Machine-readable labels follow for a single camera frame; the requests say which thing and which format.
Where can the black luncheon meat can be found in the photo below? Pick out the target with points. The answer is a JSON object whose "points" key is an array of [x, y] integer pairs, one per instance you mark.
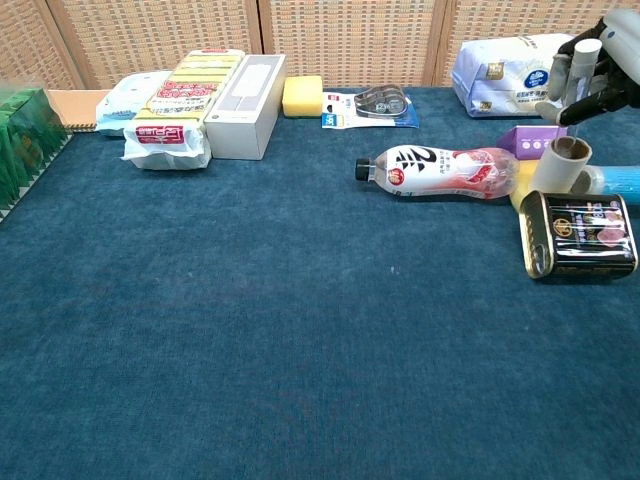
{"points": [[582, 237]]}

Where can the small purple box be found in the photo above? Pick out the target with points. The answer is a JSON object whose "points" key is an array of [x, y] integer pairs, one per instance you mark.
{"points": [[525, 142]]}

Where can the dark blue table cloth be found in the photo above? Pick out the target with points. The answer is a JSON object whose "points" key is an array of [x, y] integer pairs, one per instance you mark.
{"points": [[280, 325]]}

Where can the long white power strip box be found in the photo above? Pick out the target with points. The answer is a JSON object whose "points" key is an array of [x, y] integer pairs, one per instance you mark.
{"points": [[247, 107]]}

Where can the woven wooden folding screen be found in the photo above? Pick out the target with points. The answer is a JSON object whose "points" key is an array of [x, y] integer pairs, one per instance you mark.
{"points": [[350, 40]]}

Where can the correction tape blister pack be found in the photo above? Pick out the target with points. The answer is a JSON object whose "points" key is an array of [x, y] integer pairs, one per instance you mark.
{"points": [[370, 107]]}

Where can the blue tube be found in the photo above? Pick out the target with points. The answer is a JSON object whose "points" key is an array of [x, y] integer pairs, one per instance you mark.
{"points": [[615, 182]]}

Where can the yellow green sponge pack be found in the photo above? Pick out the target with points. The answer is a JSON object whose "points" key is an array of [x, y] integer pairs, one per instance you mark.
{"points": [[175, 110]]}

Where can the brown spiral notebook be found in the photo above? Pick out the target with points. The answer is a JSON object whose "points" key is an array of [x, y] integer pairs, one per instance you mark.
{"points": [[75, 107]]}

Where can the white blue tissue pack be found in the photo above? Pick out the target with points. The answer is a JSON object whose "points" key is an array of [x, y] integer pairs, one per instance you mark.
{"points": [[505, 75]]}

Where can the drink bottle black cap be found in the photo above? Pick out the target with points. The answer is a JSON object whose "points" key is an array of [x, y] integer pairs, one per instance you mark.
{"points": [[440, 172]]}

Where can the yellow sponge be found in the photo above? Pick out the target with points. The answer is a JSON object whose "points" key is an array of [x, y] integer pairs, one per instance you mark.
{"points": [[522, 186], [302, 96]]}

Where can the light blue wet wipes pack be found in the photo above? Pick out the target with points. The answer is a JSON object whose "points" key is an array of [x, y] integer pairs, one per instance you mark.
{"points": [[125, 102]]}

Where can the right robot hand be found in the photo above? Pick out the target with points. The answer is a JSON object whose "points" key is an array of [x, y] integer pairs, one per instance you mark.
{"points": [[622, 55]]}

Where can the clear box of green sachets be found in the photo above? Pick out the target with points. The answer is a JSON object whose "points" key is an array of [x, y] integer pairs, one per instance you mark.
{"points": [[22, 140]]}

